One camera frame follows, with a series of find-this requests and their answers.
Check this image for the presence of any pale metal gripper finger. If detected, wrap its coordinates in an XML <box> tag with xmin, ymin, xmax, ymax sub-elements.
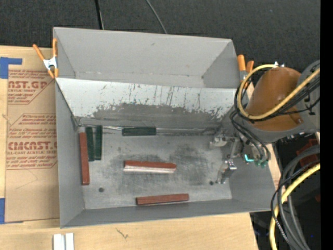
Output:
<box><xmin>209</xmin><ymin>136</ymin><xmax>235</xmax><ymax>148</ymax></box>
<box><xmin>216</xmin><ymin>160</ymin><xmax>238</xmax><ymax>185</ymax></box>

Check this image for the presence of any grey metal bin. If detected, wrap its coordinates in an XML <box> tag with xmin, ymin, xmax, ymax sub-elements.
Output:
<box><xmin>53</xmin><ymin>27</ymin><xmax>277</xmax><ymax>229</ymax></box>

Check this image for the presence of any red-brown flat block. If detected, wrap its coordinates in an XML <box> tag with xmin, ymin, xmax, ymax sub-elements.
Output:
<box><xmin>78</xmin><ymin>131</ymin><xmax>91</xmax><ymax>186</ymax></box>
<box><xmin>135</xmin><ymin>193</ymin><xmax>190</xmax><ymax>206</ymax></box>
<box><xmin>122</xmin><ymin>160</ymin><xmax>177</xmax><ymax>174</ymax></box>

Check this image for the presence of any dark green flat block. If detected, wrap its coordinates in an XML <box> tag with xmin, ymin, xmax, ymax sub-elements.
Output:
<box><xmin>94</xmin><ymin>125</ymin><xmax>104</xmax><ymax>161</ymax></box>
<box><xmin>85</xmin><ymin>126</ymin><xmax>95</xmax><ymax>163</ymax></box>
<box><xmin>121</xmin><ymin>127</ymin><xmax>158</xmax><ymax>137</ymax></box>

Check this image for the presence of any brown cardboard board red print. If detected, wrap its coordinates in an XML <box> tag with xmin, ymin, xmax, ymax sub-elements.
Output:
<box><xmin>0</xmin><ymin>45</ymin><xmax>61</xmax><ymax>225</ymax></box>

